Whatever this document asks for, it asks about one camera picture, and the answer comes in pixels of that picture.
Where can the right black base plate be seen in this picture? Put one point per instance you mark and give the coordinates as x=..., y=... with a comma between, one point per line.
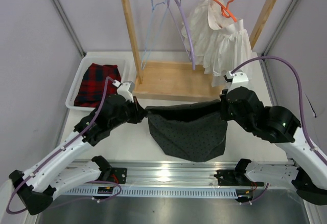
x=228, y=177

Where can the aluminium mounting rail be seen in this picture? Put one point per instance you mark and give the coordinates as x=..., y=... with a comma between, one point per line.
x=198, y=175

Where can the grey dotted skirt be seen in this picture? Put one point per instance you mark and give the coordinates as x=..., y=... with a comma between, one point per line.
x=193, y=132

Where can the light blue wire hanger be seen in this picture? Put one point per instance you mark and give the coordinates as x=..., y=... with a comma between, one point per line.
x=152, y=33

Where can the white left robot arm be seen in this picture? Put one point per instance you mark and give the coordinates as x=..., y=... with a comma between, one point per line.
x=40, y=185

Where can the wooden clothes rack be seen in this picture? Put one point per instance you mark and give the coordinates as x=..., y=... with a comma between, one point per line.
x=178, y=81

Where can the orange plastic hanger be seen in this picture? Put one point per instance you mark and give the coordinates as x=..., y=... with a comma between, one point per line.
x=225, y=12

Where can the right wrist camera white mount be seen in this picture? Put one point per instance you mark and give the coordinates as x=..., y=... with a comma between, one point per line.
x=235, y=80

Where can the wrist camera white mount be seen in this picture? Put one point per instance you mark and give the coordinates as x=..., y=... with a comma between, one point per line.
x=125, y=89
x=235, y=80

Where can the white plastic basket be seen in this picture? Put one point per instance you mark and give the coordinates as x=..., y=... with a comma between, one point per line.
x=124, y=67

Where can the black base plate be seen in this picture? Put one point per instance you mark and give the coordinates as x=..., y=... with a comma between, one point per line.
x=228, y=177
x=118, y=175

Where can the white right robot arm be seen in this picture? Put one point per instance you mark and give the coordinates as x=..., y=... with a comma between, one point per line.
x=278, y=126

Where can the perforated metal cable tray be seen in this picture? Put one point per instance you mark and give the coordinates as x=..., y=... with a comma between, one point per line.
x=127, y=191

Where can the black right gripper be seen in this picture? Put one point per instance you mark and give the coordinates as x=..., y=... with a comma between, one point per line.
x=225, y=115

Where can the aluminium frame post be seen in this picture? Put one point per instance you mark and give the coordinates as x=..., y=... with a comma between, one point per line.
x=68, y=26
x=281, y=25

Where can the right aluminium frame post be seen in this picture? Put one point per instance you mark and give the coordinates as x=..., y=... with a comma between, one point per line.
x=281, y=25

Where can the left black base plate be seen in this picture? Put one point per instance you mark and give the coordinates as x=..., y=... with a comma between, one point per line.
x=118, y=175

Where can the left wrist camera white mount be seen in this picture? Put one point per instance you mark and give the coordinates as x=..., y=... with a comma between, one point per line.
x=125, y=89

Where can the purple plastic hanger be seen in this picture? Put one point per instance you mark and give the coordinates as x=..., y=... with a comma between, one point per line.
x=187, y=41

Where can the left aluminium frame post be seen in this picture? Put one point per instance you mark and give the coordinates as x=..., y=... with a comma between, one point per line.
x=68, y=26

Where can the white ruffled skirt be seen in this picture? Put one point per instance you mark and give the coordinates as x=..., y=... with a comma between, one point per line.
x=220, y=44

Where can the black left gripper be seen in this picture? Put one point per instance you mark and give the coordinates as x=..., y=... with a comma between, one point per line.
x=139, y=112

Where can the red plaid skirt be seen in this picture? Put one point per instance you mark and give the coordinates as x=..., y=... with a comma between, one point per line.
x=91, y=89

